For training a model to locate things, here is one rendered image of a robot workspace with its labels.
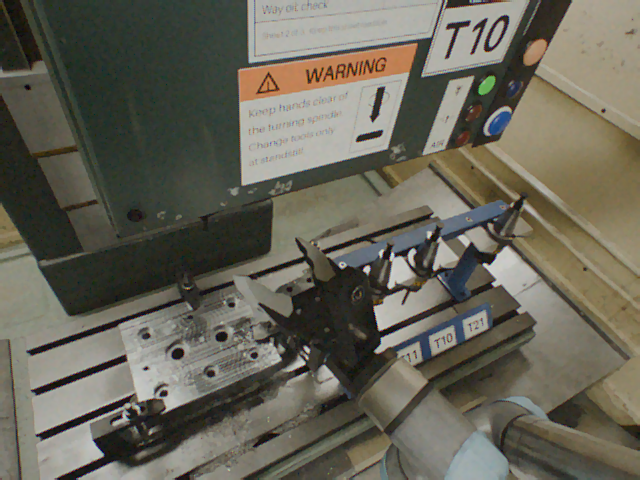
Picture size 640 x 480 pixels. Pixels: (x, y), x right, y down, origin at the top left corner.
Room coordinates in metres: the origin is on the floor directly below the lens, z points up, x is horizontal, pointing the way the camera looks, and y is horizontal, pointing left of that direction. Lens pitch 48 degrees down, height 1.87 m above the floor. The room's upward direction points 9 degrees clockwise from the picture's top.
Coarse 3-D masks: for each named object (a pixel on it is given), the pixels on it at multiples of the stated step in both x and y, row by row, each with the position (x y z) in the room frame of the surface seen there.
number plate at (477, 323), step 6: (480, 312) 0.66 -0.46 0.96; (468, 318) 0.63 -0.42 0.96; (474, 318) 0.64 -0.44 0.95; (480, 318) 0.65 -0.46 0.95; (486, 318) 0.65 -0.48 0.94; (468, 324) 0.62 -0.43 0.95; (474, 324) 0.63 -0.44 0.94; (480, 324) 0.64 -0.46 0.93; (486, 324) 0.64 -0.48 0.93; (468, 330) 0.61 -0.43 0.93; (474, 330) 0.62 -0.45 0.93; (480, 330) 0.63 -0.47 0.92; (468, 336) 0.60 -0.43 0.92
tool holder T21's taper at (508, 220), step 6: (510, 204) 0.70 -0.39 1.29; (510, 210) 0.69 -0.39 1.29; (516, 210) 0.69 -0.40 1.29; (504, 216) 0.69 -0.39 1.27; (510, 216) 0.68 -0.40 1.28; (516, 216) 0.68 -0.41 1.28; (498, 222) 0.69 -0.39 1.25; (504, 222) 0.68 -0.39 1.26; (510, 222) 0.68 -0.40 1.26; (516, 222) 0.68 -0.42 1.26; (498, 228) 0.68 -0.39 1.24; (504, 228) 0.68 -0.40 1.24; (510, 228) 0.68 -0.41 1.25; (504, 234) 0.67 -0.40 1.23; (510, 234) 0.68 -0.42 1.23
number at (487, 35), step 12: (480, 12) 0.40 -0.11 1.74; (492, 12) 0.41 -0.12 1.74; (504, 12) 0.41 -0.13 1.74; (516, 12) 0.42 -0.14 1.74; (480, 24) 0.40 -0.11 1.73; (492, 24) 0.41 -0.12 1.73; (504, 24) 0.42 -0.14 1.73; (468, 36) 0.40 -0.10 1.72; (480, 36) 0.40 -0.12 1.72; (492, 36) 0.41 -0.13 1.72; (504, 36) 0.42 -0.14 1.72; (468, 48) 0.40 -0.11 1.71; (480, 48) 0.41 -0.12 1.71; (492, 48) 0.42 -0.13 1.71; (468, 60) 0.40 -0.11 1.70
